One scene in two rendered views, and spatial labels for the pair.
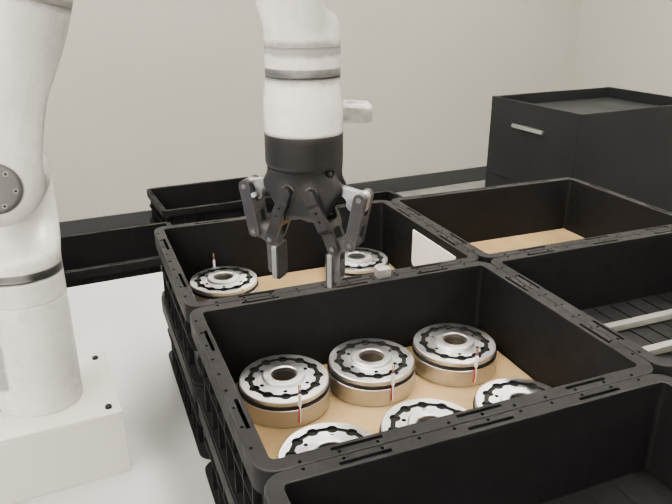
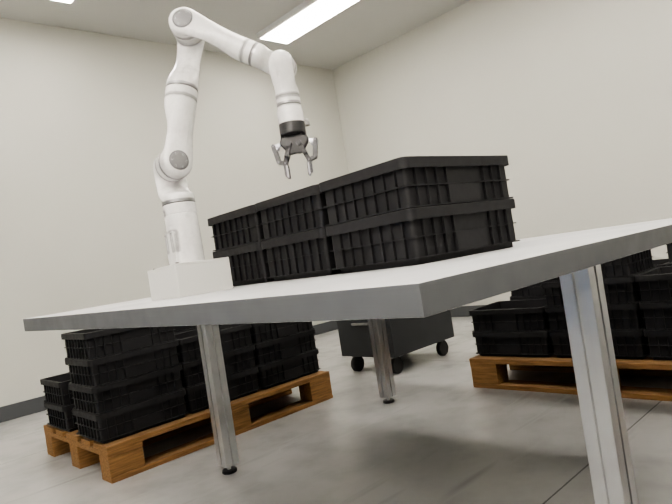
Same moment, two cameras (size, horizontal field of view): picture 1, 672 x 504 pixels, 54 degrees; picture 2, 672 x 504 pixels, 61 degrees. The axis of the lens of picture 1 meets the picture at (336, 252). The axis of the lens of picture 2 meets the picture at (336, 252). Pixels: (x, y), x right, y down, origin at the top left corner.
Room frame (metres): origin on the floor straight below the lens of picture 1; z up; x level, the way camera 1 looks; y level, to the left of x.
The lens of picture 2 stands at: (-0.97, 0.47, 0.74)
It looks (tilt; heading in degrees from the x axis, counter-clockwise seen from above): 0 degrees down; 342
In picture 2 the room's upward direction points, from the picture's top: 9 degrees counter-clockwise
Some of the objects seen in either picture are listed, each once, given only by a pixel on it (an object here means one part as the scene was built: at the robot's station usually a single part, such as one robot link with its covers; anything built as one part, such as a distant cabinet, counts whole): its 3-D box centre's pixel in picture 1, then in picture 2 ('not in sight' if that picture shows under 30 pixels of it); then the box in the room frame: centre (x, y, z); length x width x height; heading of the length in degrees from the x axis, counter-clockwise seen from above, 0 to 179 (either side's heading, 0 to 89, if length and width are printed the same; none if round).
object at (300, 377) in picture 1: (284, 375); not in sight; (0.64, 0.06, 0.86); 0.05 x 0.05 x 0.01
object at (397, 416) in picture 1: (431, 429); not in sight; (0.54, -0.10, 0.86); 0.10 x 0.10 x 0.01
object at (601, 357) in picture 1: (401, 387); (341, 213); (0.61, -0.07, 0.87); 0.40 x 0.30 x 0.11; 112
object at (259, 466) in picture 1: (403, 346); (338, 195); (0.61, -0.07, 0.92); 0.40 x 0.30 x 0.02; 112
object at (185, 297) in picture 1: (307, 249); (280, 211); (0.88, 0.04, 0.92); 0.40 x 0.30 x 0.02; 112
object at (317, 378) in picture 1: (284, 379); not in sight; (0.64, 0.06, 0.86); 0.10 x 0.10 x 0.01
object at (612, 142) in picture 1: (577, 215); (389, 294); (2.44, -0.95, 0.45); 0.62 x 0.45 x 0.90; 116
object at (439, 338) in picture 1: (454, 340); not in sight; (0.71, -0.15, 0.86); 0.05 x 0.05 x 0.01
